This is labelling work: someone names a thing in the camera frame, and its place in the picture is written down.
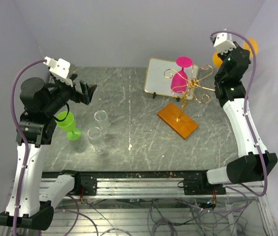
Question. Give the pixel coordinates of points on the clear glass flute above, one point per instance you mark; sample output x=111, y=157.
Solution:
x=102, y=121
x=95, y=138

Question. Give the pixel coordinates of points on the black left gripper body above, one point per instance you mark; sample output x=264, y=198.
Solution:
x=73, y=94

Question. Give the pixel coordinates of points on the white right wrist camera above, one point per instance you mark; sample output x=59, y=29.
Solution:
x=223, y=43

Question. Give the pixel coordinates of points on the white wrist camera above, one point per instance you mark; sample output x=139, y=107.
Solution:
x=223, y=43
x=61, y=69

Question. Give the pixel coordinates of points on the clear glass rear flute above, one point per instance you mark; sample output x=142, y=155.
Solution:
x=102, y=121

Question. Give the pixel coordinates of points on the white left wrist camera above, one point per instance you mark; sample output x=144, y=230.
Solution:
x=61, y=69

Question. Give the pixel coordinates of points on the aluminium rail frame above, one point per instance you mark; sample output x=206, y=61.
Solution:
x=158, y=207

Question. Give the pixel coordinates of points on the pink plastic wine glass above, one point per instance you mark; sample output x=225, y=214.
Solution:
x=180, y=79

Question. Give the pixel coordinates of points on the orange plastic wine glass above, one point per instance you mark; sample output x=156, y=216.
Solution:
x=252, y=45

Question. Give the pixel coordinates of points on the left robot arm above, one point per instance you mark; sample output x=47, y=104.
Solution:
x=27, y=208

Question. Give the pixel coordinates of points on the gold framed mirror tray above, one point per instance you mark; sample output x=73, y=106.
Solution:
x=159, y=77

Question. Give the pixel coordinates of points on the green plastic wine glass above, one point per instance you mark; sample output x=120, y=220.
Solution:
x=66, y=122

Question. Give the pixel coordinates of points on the clear glass front flute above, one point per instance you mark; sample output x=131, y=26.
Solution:
x=95, y=138

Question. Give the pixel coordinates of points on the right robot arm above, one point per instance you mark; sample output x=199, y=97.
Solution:
x=254, y=161

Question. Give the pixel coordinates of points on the gold wire wine glass rack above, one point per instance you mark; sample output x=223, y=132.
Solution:
x=175, y=117

